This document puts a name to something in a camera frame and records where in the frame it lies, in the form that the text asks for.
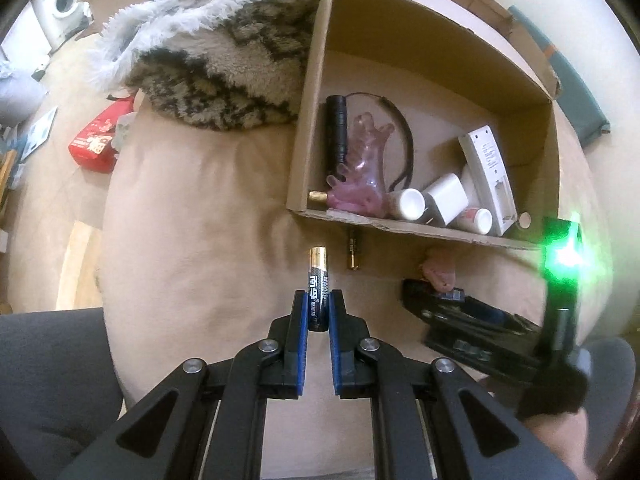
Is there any large cardboard box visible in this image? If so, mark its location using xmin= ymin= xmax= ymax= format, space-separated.
xmin=286 ymin=0 xmax=562 ymax=252

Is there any shaggy patterned rug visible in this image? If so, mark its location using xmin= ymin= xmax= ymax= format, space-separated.
xmin=87 ymin=0 xmax=333 ymax=132

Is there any white washing machine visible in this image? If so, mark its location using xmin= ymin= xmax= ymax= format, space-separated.
xmin=37 ymin=0 xmax=92 ymax=47

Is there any person's leg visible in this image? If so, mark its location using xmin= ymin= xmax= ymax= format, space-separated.
xmin=0 ymin=308 xmax=123 ymax=480
xmin=575 ymin=337 xmax=636 ymax=471

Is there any white plastic bottle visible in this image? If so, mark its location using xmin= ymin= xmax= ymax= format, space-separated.
xmin=388 ymin=188 xmax=426 ymax=221

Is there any small pink rubber object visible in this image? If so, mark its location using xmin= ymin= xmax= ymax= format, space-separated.
xmin=422 ymin=248 xmax=458 ymax=292

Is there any wooden board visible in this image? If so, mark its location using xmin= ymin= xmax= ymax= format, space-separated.
xmin=55 ymin=220 xmax=103 ymax=311

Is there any black cord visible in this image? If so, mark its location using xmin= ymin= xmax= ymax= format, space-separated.
xmin=345 ymin=92 xmax=415 ymax=193

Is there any white remote device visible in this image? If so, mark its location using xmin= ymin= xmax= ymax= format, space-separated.
xmin=458 ymin=125 xmax=517 ymax=237

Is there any person's left leg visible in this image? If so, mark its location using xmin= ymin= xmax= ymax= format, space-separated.
xmin=0 ymin=308 xmax=123 ymax=480

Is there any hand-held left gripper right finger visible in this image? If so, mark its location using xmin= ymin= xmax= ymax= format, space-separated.
xmin=327 ymin=290 xmax=576 ymax=480

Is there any small white red-label bottle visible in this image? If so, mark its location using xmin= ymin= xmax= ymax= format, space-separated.
xmin=452 ymin=207 xmax=493 ymax=235

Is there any black flashlight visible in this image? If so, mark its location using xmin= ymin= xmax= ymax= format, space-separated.
xmin=325 ymin=95 xmax=349 ymax=168

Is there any white plastic bag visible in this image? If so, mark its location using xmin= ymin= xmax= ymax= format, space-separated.
xmin=0 ymin=60 xmax=48 ymax=123

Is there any white paper sheet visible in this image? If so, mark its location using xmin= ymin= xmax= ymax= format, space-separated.
xmin=22 ymin=106 xmax=58 ymax=158

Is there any person's right leg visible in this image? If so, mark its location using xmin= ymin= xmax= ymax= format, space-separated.
xmin=575 ymin=337 xmax=636 ymax=471

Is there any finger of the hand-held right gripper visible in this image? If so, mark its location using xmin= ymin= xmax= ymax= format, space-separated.
xmin=424 ymin=320 xmax=543 ymax=388
xmin=402 ymin=279 xmax=543 ymax=341

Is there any white power adapter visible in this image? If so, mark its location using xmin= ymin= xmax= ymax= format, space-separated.
xmin=422 ymin=173 xmax=470 ymax=227

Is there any person's right forearm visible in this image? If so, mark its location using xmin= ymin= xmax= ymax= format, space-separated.
xmin=525 ymin=405 xmax=591 ymax=480

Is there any pink transparent massage glove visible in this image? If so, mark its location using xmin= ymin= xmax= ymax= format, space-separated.
xmin=326 ymin=114 xmax=396 ymax=218

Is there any red packet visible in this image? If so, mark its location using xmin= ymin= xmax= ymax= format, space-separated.
xmin=68 ymin=97 xmax=136 ymax=173

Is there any black gold battery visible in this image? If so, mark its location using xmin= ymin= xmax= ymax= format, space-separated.
xmin=307 ymin=246 xmax=330 ymax=332
xmin=347 ymin=227 xmax=361 ymax=271

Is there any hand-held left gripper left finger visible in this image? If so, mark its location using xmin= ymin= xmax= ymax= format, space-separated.
xmin=57 ymin=290 xmax=311 ymax=480

